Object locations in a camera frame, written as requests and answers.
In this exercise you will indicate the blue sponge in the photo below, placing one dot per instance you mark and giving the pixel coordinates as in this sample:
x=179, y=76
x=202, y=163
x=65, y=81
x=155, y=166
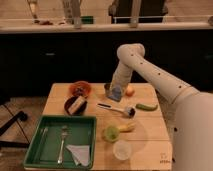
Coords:
x=115, y=94

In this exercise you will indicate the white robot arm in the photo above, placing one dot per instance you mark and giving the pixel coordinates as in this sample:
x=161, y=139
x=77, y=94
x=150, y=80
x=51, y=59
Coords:
x=193, y=138

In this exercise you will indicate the metal cup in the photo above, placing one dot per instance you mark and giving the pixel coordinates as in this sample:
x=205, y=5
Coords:
x=107, y=89

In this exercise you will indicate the green plastic cup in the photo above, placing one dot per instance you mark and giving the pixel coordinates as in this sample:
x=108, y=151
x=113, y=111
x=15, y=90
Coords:
x=111, y=133

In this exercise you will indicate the orange bowl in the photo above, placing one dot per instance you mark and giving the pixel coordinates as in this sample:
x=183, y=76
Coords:
x=80, y=88

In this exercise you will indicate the wooden block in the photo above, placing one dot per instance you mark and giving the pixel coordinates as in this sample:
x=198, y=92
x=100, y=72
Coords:
x=77, y=103

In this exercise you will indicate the dark brown bowl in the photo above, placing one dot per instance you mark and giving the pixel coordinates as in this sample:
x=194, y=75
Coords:
x=68, y=104

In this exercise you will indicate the green cucumber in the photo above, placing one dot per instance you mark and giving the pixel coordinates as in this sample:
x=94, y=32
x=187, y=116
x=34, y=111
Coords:
x=146, y=107

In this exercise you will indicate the yellow banana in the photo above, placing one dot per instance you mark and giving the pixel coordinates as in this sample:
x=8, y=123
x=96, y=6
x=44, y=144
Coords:
x=126, y=127

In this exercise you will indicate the wooden table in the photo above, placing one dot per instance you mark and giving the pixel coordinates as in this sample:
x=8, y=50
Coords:
x=149, y=141

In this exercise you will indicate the silver fork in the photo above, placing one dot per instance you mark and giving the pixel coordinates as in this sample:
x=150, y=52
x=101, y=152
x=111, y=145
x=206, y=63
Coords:
x=64, y=134

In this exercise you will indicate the white small bowl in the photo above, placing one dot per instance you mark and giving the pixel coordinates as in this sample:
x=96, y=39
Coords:
x=122, y=150

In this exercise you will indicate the green container on counter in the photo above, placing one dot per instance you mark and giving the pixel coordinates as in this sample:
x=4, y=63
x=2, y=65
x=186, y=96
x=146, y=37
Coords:
x=87, y=19

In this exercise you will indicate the folded grey cloth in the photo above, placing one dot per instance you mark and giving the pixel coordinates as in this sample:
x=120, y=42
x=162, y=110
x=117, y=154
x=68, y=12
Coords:
x=80, y=154

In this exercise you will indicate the green plastic tray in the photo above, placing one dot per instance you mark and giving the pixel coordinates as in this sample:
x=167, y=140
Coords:
x=44, y=148

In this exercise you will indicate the black chair base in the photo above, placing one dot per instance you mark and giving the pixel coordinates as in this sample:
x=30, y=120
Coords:
x=15, y=118

